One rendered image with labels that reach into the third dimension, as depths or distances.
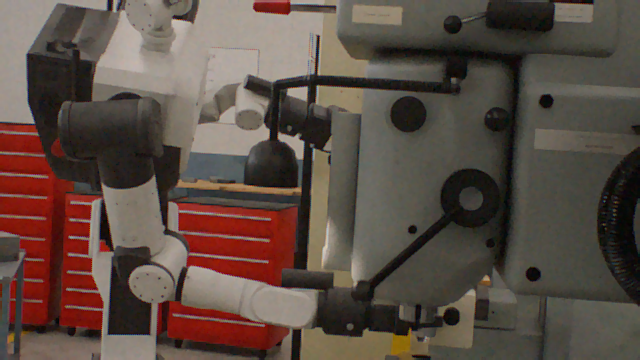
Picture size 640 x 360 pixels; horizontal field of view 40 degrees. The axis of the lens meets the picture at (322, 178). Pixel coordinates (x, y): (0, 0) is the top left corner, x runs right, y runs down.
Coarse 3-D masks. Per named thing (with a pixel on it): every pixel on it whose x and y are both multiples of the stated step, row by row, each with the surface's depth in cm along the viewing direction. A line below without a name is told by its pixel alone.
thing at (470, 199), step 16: (464, 176) 103; (480, 176) 103; (448, 192) 103; (464, 192) 103; (480, 192) 103; (496, 192) 103; (448, 208) 103; (464, 208) 103; (480, 208) 103; (496, 208) 103; (448, 224) 104; (464, 224) 104; (480, 224) 104; (416, 240) 104; (400, 256) 104; (384, 272) 104; (352, 288) 105; (368, 288) 104
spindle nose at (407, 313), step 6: (402, 306) 116; (408, 306) 115; (402, 312) 116; (408, 312) 115; (414, 312) 115; (426, 312) 115; (432, 312) 116; (402, 318) 116; (408, 318) 115; (414, 318) 115; (426, 318) 115; (432, 318) 116
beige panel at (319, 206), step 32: (320, 64) 289; (352, 64) 288; (320, 96) 289; (352, 96) 288; (320, 160) 290; (320, 192) 291; (320, 224) 291; (320, 256) 292; (320, 352) 293; (352, 352) 292; (384, 352) 291
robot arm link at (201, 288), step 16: (176, 240) 159; (160, 256) 153; (176, 256) 156; (176, 272) 154; (192, 272) 156; (208, 272) 157; (176, 288) 155; (192, 288) 155; (208, 288) 155; (224, 288) 155; (240, 288) 156; (192, 304) 156; (208, 304) 156; (224, 304) 156
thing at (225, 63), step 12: (216, 48) 1027; (228, 48) 1026; (240, 48) 1025; (216, 60) 1028; (228, 60) 1027; (240, 60) 1025; (252, 60) 1024; (216, 72) 1029; (228, 72) 1027; (240, 72) 1026; (252, 72) 1025; (228, 120) 1030
